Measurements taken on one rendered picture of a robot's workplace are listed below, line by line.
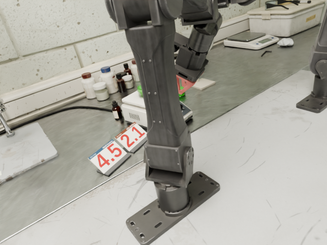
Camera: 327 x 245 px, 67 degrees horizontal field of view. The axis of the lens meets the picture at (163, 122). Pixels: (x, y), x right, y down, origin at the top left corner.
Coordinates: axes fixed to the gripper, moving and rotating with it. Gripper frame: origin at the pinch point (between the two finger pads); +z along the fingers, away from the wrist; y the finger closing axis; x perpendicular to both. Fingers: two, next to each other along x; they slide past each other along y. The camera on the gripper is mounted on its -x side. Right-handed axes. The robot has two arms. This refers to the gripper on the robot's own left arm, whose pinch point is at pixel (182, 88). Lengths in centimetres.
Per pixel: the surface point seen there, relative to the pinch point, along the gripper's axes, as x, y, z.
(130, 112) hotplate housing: -11.8, 7.6, 12.7
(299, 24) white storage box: 28, -108, 8
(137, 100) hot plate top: -10.9, 5.5, 8.5
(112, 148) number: -7.5, 23.2, 10.8
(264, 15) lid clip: 8, -105, 10
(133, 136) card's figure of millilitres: -5.4, 15.8, 11.6
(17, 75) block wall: -65, 7, 30
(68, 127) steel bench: -31.1, 15.7, 28.4
